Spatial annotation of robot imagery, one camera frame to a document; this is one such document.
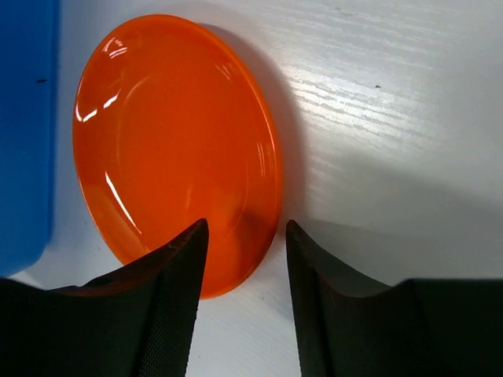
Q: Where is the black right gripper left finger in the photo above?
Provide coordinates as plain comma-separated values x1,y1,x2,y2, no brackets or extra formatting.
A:
1,219,208,376

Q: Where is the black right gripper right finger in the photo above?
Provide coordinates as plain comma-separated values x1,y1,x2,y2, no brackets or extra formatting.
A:
285,221,502,376

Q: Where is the orange plastic plate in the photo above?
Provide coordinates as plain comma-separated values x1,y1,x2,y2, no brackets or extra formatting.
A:
72,14,283,298

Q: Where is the blue plastic bin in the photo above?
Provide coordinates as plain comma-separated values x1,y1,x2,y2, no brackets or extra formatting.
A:
1,1,61,277

